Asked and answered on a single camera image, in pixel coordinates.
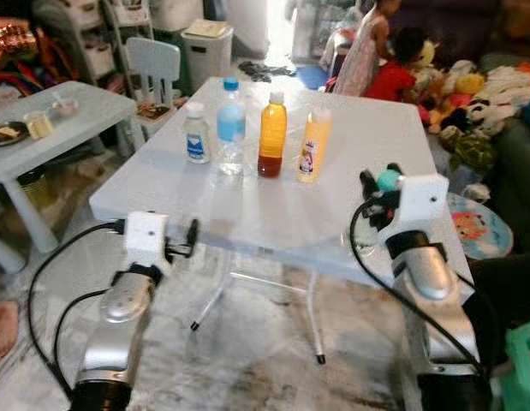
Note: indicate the round cartoon print stool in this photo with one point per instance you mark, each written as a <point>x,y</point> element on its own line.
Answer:
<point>479,227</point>

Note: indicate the bare human foot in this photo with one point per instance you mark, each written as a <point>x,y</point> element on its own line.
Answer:
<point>3,330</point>

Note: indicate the white plush toy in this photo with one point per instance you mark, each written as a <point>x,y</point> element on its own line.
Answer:
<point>513,86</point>

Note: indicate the small water bottle blue label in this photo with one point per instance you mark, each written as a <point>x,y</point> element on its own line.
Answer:
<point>197,137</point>

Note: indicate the green plastic bag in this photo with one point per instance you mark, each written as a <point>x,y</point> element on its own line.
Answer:
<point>523,368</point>

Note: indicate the clear plastic cup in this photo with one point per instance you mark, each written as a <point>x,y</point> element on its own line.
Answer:
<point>39,126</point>

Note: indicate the person in black trousers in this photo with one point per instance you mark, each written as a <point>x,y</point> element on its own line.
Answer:
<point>509,291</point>

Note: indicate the yellow drink bottle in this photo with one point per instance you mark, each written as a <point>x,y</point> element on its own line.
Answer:
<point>313,145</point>

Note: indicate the orange juice bottle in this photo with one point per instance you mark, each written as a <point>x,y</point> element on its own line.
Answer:
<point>272,133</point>

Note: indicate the light blue plastic table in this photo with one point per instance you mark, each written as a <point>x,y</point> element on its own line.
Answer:
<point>85,111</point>

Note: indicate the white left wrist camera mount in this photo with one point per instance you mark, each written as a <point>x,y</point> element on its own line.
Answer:
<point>146,233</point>

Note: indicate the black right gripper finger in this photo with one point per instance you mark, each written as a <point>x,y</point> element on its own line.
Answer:
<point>368,188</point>
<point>395,168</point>

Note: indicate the child in red shirt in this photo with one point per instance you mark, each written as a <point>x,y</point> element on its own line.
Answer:
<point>393,81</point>

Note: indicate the dark dish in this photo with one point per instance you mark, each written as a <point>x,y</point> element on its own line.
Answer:
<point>8,134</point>

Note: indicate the small blue kids chair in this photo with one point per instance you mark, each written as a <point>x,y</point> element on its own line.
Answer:
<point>153,64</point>

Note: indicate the plate of food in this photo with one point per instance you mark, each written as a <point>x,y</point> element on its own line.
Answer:
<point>153,111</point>

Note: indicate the white drawer rack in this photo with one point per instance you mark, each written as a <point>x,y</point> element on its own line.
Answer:
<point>98,43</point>

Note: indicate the clear bottle teal cap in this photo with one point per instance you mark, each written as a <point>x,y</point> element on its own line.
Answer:
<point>390,180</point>

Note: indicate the green turtle plush toy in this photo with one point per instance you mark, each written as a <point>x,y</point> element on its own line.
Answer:
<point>470,152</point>

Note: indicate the white waste bin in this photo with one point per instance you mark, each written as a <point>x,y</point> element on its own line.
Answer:
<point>206,56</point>

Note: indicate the yellow plush toy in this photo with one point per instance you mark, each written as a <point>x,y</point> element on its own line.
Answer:
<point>468,84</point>

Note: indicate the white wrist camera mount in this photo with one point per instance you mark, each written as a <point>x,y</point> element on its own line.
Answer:
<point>146,233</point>
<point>423,201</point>

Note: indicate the girl in floral dress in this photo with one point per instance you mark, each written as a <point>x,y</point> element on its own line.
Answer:
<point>363,51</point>

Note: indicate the white folding table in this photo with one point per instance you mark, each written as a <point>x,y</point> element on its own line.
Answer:
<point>273,214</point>

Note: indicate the white storage container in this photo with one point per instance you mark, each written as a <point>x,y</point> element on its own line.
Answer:
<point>175,13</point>

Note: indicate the dark green sofa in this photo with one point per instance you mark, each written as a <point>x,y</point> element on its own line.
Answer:
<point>517,188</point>

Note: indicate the large water bottle blue cap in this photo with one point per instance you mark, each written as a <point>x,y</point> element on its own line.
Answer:
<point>230,128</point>

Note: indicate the yellow tin can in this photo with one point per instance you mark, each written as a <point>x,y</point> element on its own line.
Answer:
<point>35,188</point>

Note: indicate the panda plush toy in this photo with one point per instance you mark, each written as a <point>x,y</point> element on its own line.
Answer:
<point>479,111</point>

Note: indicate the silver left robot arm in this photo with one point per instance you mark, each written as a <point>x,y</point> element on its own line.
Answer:
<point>119,325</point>

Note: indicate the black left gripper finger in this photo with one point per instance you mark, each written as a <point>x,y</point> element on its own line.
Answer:
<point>193,234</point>

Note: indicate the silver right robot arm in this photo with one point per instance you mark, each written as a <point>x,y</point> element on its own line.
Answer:
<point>431,282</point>

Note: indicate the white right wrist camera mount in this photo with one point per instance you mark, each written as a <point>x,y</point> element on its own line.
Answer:
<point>423,201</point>

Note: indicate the white bowl with spoon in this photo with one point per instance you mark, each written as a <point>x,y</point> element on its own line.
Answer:
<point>64,108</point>

